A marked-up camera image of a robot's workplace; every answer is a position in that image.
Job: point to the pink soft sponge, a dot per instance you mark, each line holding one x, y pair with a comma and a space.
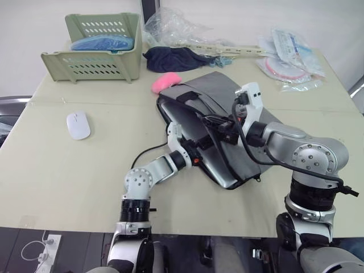
165, 82

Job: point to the green plastic slotted basket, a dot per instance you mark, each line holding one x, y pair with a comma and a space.
91, 65

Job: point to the blue plastic cover bundle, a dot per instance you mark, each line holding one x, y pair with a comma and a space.
102, 43

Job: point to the dark navy cloth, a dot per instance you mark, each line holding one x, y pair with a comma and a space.
170, 59

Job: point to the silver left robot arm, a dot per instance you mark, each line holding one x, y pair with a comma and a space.
159, 167

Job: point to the small clear plastic packet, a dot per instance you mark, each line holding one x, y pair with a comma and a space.
301, 86

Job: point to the beige perforated strip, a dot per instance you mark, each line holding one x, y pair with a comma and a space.
227, 50

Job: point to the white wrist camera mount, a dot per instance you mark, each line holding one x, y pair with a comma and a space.
174, 136
253, 99

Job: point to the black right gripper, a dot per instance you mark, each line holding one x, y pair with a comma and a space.
229, 132

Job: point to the grey laptop bag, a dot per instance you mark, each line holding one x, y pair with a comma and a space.
216, 85

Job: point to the dark frame with metal bar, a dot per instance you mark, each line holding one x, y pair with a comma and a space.
357, 94

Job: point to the dark upright panel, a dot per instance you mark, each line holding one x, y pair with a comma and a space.
150, 11

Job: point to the white power strip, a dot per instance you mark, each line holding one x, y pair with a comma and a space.
48, 253

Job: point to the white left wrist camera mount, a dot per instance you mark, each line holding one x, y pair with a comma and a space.
174, 136

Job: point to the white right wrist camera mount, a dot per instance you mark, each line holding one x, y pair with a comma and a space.
253, 99

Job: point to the dark chair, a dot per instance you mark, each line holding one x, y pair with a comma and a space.
11, 113

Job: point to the packet with pink-rimmed disc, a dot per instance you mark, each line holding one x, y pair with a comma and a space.
284, 69

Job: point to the white blue printed packet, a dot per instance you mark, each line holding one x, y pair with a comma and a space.
290, 42

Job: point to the white computer mouse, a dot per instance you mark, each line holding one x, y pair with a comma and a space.
78, 125

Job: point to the crumpled clear plastic bag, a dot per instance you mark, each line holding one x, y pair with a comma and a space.
176, 25

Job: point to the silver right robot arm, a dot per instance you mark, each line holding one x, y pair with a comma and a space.
310, 153

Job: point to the silver laptop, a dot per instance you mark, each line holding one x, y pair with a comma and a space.
185, 116

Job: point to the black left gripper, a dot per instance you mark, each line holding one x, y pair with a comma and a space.
191, 148

